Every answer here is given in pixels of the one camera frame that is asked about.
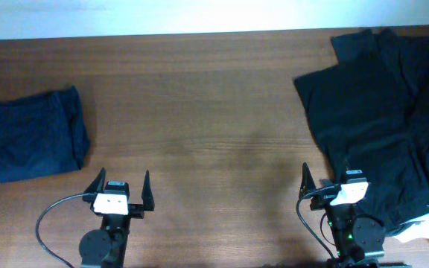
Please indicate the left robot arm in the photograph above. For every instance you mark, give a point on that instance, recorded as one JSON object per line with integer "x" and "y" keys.
{"x": 106, "y": 246}

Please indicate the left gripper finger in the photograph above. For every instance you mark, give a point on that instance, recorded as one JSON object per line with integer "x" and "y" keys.
{"x": 97, "y": 185}
{"x": 147, "y": 195}

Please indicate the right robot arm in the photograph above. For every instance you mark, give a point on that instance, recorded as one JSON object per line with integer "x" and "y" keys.
{"x": 358, "y": 238}

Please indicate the black t-shirt white lettering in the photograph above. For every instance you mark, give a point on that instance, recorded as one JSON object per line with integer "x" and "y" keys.
{"x": 407, "y": 57}

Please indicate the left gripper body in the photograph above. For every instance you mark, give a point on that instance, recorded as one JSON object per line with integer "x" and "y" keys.
{"x": 136, "y": 211}

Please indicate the black shorts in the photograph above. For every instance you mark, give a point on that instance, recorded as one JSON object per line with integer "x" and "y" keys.
{"x": 356, "y": 112}

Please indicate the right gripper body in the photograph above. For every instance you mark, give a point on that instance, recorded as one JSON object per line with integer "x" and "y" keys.
{"x": 316, "y": 202}

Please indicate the folded navy blue garment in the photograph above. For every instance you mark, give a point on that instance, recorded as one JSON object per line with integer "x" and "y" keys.
{"x": 42, "y": 135}

